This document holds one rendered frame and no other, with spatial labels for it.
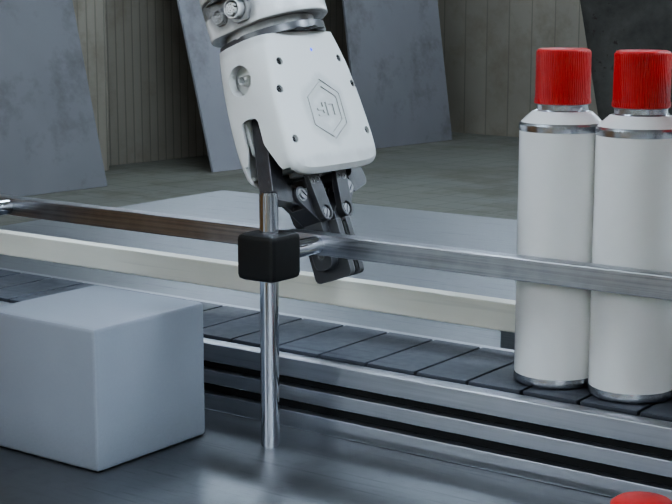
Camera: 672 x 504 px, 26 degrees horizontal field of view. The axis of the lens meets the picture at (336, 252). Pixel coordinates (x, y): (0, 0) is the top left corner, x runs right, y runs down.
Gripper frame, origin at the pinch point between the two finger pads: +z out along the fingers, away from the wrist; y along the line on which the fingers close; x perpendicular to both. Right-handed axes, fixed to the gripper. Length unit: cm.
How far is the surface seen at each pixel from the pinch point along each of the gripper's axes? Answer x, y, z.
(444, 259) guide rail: -11.6, -4.6, 2.8
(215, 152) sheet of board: 552, 634, -113
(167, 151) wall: 623, 668, -131
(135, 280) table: 45, 26, -4
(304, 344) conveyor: 2.7, -2.5, 5.7
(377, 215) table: 50, 78, -6
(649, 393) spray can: -21.4, -2.5, 13.7
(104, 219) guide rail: 16.1, -4.5, -7.0
